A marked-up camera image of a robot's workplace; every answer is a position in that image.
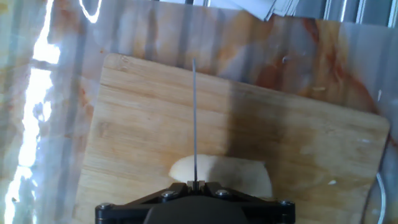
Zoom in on orange marbled table mat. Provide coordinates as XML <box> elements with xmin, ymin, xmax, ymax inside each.
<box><xmin>0</xmin><ymin>0</ymin><xmax>398</xmax><ymax>224</ymax></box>

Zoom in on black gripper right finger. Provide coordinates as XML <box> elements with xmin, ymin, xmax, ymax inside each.
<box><xmin>198</xmin><ymin>181</ymin><xmax>296</xmax><ymax>224</ymax></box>

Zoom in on steel cleaver knife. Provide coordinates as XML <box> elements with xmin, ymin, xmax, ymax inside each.
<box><xmin>186</xmin><ymin>58</ymin><xmax>206</xmax><ymax>192</ymax></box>

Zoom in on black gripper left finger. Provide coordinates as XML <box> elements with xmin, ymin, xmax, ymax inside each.
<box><xmin>95</xmin><ymin>182</ymin><xmax>195</xmax><ymax>224</ymax></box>

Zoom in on white paper stack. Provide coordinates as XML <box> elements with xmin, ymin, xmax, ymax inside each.
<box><xmin>229</xmin><ymin>0</ymin><xmax>302</xmax><ymax>22</ymax></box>

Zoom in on wooden cutting board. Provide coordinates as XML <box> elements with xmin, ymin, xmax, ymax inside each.
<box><xmin>72</xmin><ymin>52</ymin><xmax>391</xmax><ymax>224</ymax></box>

